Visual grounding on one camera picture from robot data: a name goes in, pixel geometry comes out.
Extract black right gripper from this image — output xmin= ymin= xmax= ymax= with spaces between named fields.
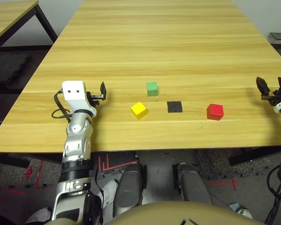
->
xmin=256 ymin=76 xmax=281 ymax=105

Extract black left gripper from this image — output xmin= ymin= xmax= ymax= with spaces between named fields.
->
xmin=85 ymin=81 xmax=108 ymax=107

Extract yellow wooden block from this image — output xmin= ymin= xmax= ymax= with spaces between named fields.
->
xmin=130 ymin=101 xmax=148 ymax=120

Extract green wooden block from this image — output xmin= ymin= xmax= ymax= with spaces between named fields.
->
xmin=146 ymin=81 xmax=159 ymax=97

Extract red wooden block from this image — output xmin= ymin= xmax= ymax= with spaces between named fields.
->
xmin=206 ymin=103 xmax=224 ymax=121

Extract black folding stool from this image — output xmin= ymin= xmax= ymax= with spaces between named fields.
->
xmin=269 ymin=31 xmax=281 ymax=45

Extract black square marker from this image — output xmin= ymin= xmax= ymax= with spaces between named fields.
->
xmin=166 ymin=101 xmax=183 ymax=113

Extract black foam floor mat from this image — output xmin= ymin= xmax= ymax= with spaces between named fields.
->
xmin=0 ymin=52 xmax=32 ymax=85

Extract grey robot left leg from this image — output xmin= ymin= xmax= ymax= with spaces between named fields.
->
xmin=112 ymin=163 xmax=143 ymax=218

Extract grey robot leg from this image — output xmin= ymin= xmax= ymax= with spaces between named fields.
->
xmin=112 ymin=163 xmax=143 ymax=218
xmin=177 ymin=163 xmax=213 ymax=206

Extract wooden side table black legs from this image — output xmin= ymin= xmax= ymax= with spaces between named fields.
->
xmin=0 ymin=0 xmax=59 ymax=51

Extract small grey floor card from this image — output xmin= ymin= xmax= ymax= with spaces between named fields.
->
xmin=228 ymin=202 xmax=241 ymax=213

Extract grey robot right leg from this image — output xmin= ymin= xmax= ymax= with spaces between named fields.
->
xmin=177 ymin=163 xmax=213 ymax=206

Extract tan robot torso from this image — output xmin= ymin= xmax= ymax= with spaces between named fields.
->
xmin=44 ymin=201 xmax=265 ymax=225

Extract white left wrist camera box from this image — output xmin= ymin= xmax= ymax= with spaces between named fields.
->
xmin=61 ymin=80 xmax=97 ymax=117

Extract black main table frame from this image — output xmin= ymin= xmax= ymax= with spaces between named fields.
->
xmin=0 ymin=146 xmax=281 ymax=168

